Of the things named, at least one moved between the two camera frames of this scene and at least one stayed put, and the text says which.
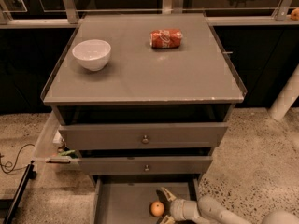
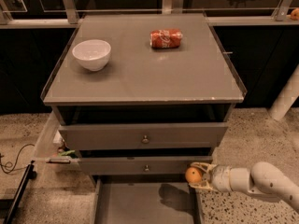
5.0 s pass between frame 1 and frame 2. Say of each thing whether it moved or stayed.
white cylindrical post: stayed
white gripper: moved
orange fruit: moved
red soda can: stayed
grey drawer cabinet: stayed
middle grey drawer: stayed
